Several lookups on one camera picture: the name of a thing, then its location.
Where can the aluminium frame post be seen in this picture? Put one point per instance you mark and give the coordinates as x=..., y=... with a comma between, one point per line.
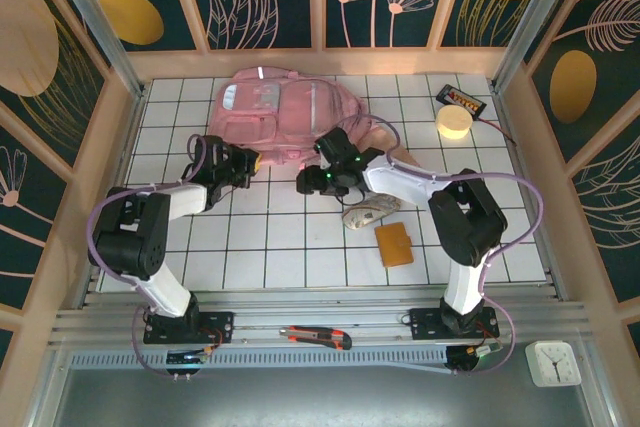
x=100, y=32
x=540, y=12

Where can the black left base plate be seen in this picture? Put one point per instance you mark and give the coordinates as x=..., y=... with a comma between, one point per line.
x=220, y=327

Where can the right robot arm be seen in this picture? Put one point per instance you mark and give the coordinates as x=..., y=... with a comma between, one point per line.
x=400, y=179

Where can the small circuit board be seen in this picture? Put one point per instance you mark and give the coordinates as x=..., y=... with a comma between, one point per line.
x=472, y=357
x=187, y=357

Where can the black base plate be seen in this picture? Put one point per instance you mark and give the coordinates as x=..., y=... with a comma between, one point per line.
x=425, y=322
x=220, y=327

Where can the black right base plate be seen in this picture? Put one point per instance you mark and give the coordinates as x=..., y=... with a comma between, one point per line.
x=425, y=322

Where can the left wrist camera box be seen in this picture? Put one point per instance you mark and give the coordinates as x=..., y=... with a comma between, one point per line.
x=214, y=151

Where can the dark floral wall panel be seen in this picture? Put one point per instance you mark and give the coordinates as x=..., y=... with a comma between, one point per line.
x=600, y=57
x=35, y=47
x=615, y=217
x=25, y=222

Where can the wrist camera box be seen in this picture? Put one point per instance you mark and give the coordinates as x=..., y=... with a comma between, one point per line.
x=214, y=151
x=337, y=147

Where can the aluminium side rail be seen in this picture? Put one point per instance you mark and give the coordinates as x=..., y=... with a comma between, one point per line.
x=552, y=267
x=139, y=104

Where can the orange black utility knife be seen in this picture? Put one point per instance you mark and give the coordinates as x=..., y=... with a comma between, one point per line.
x=315, y=337

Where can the cream round box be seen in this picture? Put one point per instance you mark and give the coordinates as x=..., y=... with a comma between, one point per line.
x=454, y=123

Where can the grey metal sheet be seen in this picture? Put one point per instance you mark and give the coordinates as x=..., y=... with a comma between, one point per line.
x=325, y=402

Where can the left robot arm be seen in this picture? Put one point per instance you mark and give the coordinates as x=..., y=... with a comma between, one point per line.
x=185, y=199

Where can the brown leather wallet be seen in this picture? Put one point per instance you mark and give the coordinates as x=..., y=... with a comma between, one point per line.
x=395, y=246

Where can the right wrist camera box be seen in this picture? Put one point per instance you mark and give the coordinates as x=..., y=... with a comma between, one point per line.
x=337, y=147

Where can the pink school backpack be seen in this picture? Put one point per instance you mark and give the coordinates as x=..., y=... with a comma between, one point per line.
x=280, y=112

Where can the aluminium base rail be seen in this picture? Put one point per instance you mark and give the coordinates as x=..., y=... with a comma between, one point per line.
x=350, y=312

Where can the white square alarm clock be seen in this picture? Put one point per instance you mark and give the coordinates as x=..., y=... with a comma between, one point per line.
x=553, y=363

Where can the black battery pack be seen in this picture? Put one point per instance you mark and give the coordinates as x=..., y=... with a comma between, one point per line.
x=462, y=99

